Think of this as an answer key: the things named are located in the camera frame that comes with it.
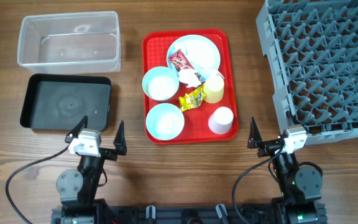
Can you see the white napkin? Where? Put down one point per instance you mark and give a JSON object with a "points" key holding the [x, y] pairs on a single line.
{"points": [[189, 77]]}

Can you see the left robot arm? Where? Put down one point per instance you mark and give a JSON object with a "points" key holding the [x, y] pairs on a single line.
{"points": [[78, 187]]}

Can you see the red serving tray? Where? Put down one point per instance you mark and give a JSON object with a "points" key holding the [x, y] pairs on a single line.
{"points": [[154, 53]]}

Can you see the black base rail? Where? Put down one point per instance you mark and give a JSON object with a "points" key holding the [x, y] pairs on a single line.
{"points": [[253, 213]]}

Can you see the clear plastic bin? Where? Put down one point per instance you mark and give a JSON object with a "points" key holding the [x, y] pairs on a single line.
{"points": [[70, 43]]}

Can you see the yellow snack wrapper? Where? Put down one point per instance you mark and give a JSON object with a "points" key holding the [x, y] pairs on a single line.
{"points": [[192, 100]]}

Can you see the light blue bowl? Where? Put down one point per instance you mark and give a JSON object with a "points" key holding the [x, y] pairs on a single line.
{"points": [[165, 121]]}

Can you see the black plastic tray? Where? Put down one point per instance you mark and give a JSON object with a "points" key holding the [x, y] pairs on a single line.
{"points": [[59, 102]]}

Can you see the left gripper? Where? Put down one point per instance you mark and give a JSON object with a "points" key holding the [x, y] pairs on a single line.
{"points": [[117, 150]]}

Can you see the grey dishwasher rack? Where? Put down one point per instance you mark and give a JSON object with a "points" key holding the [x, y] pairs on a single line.
{"points": [[312, 50]]}

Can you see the red snack wrapper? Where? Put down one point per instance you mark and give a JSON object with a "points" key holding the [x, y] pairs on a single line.
{"points": [[179, 60]]}

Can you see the yellow plastic cup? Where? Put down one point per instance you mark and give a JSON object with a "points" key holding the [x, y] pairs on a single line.
{"points": [[214, 89]]}

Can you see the green bowl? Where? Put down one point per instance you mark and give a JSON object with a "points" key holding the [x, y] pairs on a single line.
{"points": [[158, 72]]}

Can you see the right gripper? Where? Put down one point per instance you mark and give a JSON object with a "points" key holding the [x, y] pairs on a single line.
{"points": [[255, 141]]}

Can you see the white plastic cup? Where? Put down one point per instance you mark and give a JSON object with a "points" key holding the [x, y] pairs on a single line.
{"points": [[220, 122]]}

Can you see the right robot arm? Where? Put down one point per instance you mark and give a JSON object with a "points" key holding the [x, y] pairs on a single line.
{"points": [[300, 182]]}

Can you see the pile of rice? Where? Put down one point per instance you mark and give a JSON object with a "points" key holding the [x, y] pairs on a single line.
{"points": [[161, 88]]}

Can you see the light blue plate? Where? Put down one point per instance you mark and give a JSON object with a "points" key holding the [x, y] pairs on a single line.
{"points": [[202, 53]]}

